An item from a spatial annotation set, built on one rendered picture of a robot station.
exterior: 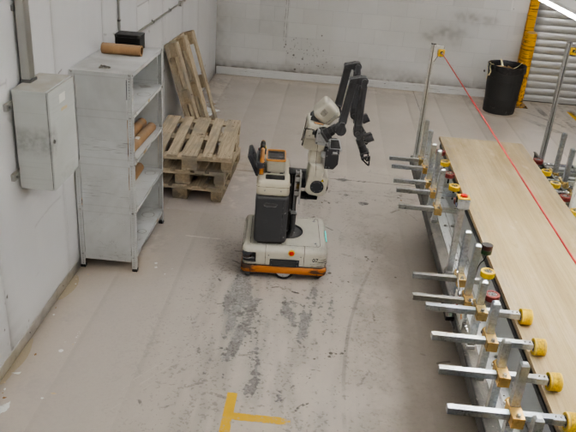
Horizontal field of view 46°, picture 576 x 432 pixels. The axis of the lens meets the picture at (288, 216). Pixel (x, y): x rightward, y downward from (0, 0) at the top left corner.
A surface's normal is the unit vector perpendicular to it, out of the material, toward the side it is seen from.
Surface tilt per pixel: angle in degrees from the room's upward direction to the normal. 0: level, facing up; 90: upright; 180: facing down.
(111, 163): 90
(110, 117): 90
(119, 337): 0
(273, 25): 90
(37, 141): 90
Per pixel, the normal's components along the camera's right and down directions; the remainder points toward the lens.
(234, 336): 0.07, -0.90
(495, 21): -0.07, 0.43
